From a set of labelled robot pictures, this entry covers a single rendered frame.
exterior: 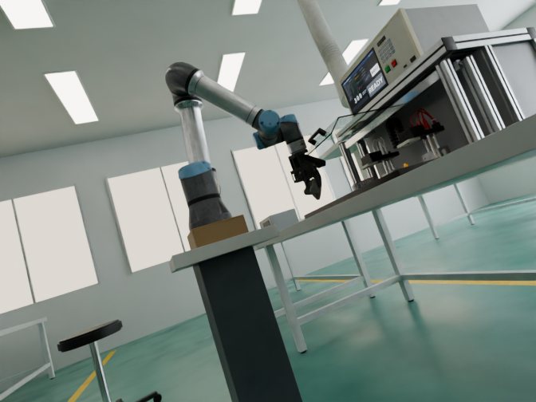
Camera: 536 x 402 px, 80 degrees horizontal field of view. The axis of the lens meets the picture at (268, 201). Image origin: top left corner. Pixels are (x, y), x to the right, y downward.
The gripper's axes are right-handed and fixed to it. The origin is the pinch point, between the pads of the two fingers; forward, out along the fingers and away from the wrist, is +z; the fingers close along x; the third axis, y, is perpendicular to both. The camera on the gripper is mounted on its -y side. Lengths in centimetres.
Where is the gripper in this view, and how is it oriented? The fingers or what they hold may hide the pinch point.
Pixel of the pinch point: (318, 196)
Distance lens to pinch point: 133.7
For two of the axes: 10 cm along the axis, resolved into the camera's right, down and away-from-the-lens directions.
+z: 3.4, 9.4, 0.7
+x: 5.8, -1.6, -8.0
